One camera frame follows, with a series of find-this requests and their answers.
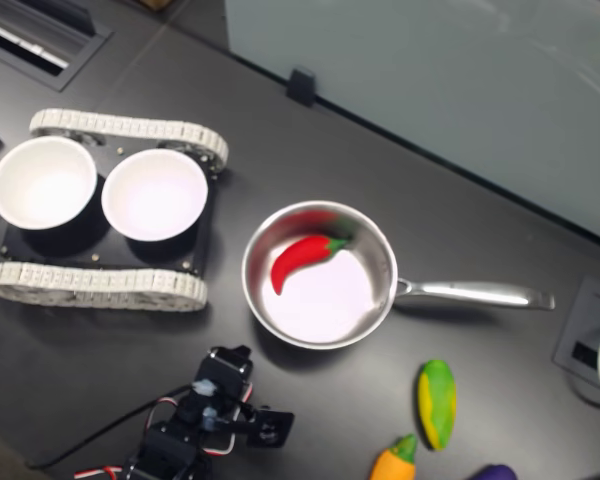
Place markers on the pale grey putty lump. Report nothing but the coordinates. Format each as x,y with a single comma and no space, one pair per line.
210,419

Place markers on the yellow green toy corn cob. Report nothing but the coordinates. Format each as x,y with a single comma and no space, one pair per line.
437,405

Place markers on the red toy chilli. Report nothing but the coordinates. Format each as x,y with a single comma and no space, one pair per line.
300,257

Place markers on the orange toy carrot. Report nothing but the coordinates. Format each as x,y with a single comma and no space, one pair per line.
392,465

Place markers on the black gripper camera mount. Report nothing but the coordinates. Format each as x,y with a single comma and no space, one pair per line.
270,427

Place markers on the black divider clip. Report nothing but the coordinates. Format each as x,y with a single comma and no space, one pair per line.
301,86

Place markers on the tracked vehicle with white tracks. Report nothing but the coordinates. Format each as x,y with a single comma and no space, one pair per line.
105,287

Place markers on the frosted divider panel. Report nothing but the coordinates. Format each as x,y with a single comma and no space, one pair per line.
430,75

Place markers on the white bowl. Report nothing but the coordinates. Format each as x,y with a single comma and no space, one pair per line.
45,185
155,197

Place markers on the purple toy aubergine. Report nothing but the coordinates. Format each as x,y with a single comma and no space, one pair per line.
495,474

